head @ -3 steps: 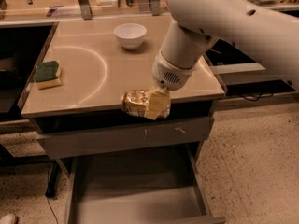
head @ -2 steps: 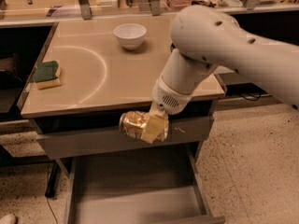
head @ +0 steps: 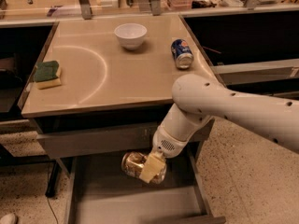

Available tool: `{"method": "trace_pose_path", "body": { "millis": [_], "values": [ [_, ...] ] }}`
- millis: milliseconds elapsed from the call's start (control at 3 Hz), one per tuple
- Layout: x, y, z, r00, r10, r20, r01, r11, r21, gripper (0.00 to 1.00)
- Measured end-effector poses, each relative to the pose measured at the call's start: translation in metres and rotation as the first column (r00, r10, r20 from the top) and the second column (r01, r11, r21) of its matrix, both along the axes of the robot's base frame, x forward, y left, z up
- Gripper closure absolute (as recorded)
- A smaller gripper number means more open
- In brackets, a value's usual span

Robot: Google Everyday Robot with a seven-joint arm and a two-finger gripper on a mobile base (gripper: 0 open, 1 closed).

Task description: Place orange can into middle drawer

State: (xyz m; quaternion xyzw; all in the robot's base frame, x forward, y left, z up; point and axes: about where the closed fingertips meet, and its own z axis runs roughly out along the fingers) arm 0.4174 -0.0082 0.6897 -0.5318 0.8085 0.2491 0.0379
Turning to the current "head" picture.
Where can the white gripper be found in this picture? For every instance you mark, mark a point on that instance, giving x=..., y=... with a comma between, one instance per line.
x=163, y=144

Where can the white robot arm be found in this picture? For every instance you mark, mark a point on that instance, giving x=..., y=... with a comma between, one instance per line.
x=197, y=100

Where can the grey top drawer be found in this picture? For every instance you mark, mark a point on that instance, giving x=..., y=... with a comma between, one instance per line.
x=100, y=140

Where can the open grey middle drawer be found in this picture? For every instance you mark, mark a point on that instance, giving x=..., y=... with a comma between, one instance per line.
x=101, y=193

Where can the blue pepsi can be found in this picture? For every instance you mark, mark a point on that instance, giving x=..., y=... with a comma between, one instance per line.
x=182, y=54

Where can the white ceramic bowl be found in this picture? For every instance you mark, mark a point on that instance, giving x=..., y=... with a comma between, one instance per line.
x=130, y=35

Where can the green and yellow sponge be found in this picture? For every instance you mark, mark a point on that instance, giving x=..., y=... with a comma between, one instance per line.
x=47, y=75

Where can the white shoe tip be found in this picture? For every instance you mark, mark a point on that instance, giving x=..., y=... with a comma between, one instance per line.
x=8, y=219

